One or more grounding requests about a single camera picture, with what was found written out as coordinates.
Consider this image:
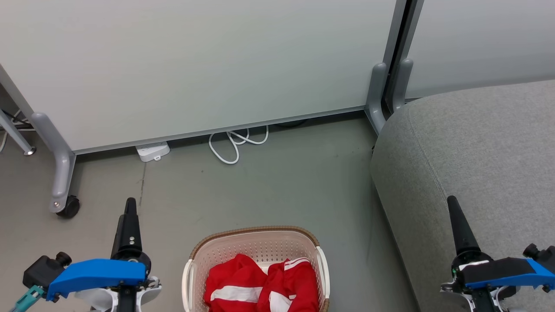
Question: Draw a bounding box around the grey metal desk frame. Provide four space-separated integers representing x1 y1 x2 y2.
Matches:
0 108 37 156

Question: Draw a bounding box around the beige plastic laundry basket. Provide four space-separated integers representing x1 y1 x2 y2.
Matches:
181 225 331 312

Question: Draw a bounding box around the white looped cable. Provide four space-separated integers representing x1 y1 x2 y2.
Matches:
208 125 270 165

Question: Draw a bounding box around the black desk cable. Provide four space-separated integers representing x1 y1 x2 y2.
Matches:
2 110 34 130

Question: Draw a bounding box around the red white striped garment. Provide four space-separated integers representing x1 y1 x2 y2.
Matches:
203 253 320 312

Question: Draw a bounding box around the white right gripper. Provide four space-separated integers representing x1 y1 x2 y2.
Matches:
441 196 516 312

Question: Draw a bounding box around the blue black right camera cover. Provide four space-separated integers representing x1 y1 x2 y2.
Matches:
459 257 555 292

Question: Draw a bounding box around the teal cable connector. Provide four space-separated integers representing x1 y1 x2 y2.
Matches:
8 285 45 312

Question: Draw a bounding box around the narrow white partition panel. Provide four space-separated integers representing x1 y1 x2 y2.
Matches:
405 0 555 99

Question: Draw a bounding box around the grey fabric sofa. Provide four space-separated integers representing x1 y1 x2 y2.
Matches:
371 79 555 312

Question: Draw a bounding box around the blue left camera cover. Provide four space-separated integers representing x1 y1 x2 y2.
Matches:
46 259 147 302

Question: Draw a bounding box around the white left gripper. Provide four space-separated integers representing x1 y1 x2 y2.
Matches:
75 198 162 312

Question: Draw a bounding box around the black castor wheel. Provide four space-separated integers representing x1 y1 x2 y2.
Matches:
56 195 81 218

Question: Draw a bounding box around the grey partition leg with castor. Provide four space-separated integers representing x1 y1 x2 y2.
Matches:
31 112 76 214

